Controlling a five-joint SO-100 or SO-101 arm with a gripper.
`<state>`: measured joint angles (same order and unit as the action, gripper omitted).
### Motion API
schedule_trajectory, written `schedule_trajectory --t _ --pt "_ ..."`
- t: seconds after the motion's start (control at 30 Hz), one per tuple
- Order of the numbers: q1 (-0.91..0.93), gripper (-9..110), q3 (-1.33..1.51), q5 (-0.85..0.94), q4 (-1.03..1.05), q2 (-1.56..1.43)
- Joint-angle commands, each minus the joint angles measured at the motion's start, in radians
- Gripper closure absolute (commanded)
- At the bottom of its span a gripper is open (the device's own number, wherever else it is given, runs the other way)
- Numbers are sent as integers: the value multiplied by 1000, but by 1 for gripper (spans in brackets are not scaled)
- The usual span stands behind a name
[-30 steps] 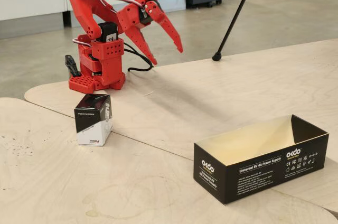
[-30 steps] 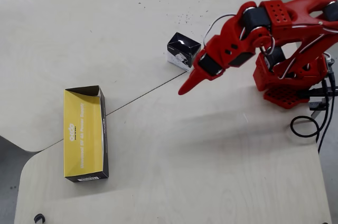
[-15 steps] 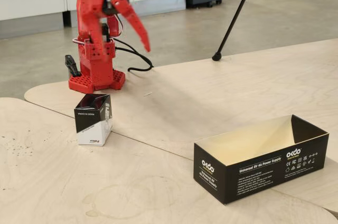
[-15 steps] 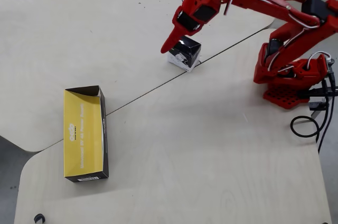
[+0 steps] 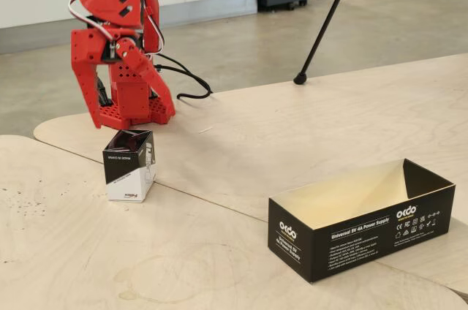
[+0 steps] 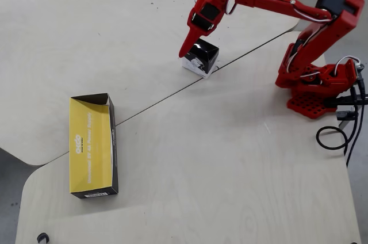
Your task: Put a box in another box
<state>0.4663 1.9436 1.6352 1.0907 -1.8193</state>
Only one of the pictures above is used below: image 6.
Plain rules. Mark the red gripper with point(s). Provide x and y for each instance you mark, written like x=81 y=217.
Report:
x=192 y=35

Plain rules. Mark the small black white box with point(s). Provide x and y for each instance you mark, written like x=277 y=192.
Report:
x=202 y=57

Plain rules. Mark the red robot arm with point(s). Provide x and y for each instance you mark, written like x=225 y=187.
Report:
x=322 y=42

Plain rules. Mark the long open black box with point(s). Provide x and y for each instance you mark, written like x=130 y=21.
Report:
x=89 y=146

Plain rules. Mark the black table clamp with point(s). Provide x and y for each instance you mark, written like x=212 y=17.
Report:
x=348 y=115

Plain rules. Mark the small black clip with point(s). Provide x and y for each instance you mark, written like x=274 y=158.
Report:
x=42 y=237

